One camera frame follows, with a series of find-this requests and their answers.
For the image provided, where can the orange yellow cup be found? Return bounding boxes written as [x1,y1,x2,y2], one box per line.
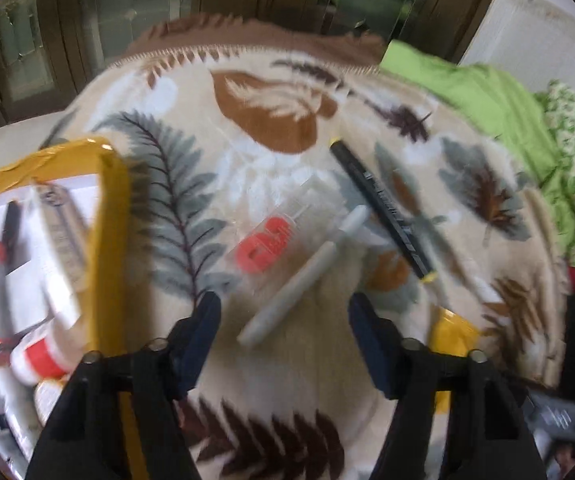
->
[426,306,484,411]

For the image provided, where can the yellow taped cardboard box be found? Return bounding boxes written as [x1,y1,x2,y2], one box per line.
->
[0,138,131,479]

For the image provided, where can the red item in clear bag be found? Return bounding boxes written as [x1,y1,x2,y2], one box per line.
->
[225,177,345,278]

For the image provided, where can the green cloth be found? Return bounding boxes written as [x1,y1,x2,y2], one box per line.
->
[380,41,575,254]

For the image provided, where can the yellow capped black marker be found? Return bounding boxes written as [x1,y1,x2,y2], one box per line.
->
[330,139,437,284]

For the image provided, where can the black pen in box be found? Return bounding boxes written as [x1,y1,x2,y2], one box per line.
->
[1,200,22,268]

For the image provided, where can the yellow lid white pad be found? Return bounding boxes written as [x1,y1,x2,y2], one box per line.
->
[33,378,67,426]

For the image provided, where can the white bottle red label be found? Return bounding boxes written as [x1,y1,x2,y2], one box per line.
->
[10,330,78,387]

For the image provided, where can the leaf patterned beige blanket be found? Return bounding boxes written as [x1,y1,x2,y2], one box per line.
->
[48,15,565,479]

